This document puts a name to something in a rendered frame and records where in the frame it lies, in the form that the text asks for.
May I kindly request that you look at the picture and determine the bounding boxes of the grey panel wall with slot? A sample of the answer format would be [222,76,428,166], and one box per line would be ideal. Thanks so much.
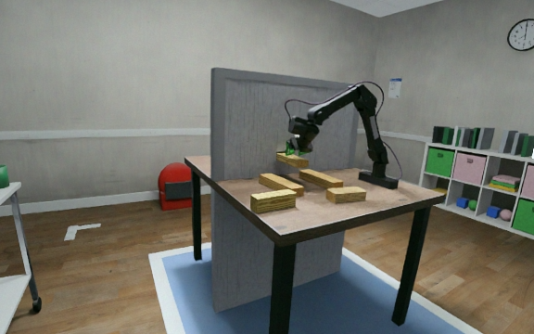
[210,67,360,314]

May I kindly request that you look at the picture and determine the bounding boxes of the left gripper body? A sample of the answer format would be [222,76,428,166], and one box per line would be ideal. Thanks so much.
[287,135,313,152]

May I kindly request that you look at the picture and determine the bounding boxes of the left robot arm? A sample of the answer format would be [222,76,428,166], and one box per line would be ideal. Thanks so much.
[288,84,399,184]

